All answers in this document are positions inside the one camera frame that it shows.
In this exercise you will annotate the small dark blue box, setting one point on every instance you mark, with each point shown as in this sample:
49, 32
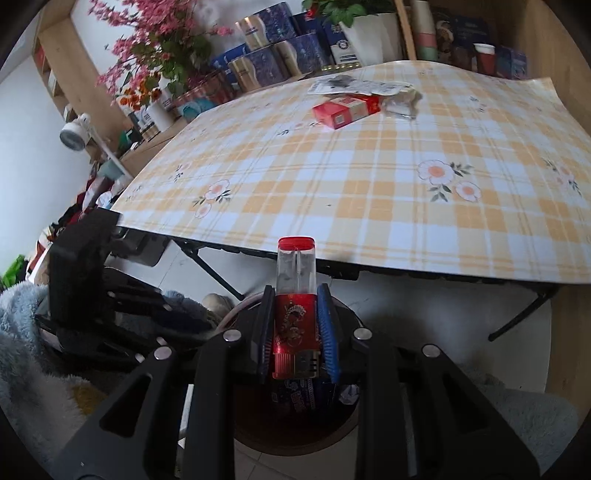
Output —
308, 25

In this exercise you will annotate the blue box with white label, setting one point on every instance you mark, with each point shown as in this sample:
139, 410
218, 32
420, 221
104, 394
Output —
341, 44

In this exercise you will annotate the brown round trash bin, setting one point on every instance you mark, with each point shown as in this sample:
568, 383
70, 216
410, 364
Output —
295, 431

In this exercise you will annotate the folding table with plaid cloth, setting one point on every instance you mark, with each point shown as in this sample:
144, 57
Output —
369, 184

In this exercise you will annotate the white faceted flower pot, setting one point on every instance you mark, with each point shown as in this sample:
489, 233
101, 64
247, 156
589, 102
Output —
374, 39

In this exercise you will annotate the red rose bouquet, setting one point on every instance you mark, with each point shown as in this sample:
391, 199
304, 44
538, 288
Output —
346, 9

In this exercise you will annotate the wide blue box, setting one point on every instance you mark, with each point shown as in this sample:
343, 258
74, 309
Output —
228, 57

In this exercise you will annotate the dark blue printed box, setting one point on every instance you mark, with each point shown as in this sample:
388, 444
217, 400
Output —
461, 32

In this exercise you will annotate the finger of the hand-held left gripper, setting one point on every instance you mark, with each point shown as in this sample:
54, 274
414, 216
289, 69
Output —
152, 307
106, 341

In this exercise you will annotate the white printed card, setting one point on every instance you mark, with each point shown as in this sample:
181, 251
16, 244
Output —
355, 86

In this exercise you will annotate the orange artificial flowers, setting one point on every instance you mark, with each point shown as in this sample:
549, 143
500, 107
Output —
136, 94

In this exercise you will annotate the white ribbed vase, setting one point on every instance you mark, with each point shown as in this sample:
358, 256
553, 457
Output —
160, 117

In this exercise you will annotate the white desk fan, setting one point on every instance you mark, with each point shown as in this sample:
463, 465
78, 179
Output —
74, 134

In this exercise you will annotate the gold blister tray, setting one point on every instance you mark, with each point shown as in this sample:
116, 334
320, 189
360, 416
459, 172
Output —
341, 68

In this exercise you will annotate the beige slipper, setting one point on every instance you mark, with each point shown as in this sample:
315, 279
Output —
219, 303

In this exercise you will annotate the white plastic lid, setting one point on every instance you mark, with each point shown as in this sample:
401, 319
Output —
401, 104

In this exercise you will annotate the copper striped planter box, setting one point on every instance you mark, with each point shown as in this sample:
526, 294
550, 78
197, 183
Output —
205, 94

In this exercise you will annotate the pink blossom plant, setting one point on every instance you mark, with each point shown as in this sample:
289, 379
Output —
152, 46

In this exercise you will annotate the black folding table frame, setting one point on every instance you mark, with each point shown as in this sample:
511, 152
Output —
212, 272

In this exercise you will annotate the dark blue printed packet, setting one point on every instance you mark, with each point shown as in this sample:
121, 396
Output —
302, 397

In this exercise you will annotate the person's right leg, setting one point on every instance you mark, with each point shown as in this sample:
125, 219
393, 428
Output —
521, 406

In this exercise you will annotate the red paper cup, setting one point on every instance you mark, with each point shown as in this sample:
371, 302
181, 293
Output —
485, 60

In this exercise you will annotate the crumpled white paper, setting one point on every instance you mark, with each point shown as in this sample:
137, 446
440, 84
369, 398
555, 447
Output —
349, 394

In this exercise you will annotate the large red lighter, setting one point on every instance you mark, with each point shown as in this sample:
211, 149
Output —
295, 323

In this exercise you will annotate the stack of paper cups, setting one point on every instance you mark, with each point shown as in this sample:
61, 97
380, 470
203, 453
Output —
424, 30

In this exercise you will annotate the wooden shelf unit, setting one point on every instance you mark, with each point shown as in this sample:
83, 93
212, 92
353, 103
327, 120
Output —
545, 41

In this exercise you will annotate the red cigarette pack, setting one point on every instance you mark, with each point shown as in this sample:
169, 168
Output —
346, 113

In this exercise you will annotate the pack of small brown bottles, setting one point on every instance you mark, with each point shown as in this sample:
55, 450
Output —
148, 130

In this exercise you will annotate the gold and blue gift box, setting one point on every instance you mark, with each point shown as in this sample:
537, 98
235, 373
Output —
304, 53
256, 69
268, 25

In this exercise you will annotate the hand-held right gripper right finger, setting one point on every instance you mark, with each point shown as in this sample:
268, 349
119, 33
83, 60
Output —
328, 332

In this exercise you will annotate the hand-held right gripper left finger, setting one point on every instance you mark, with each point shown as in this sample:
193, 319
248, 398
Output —
265, 332

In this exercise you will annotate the small blue carton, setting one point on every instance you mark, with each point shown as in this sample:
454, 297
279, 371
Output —
511, 63

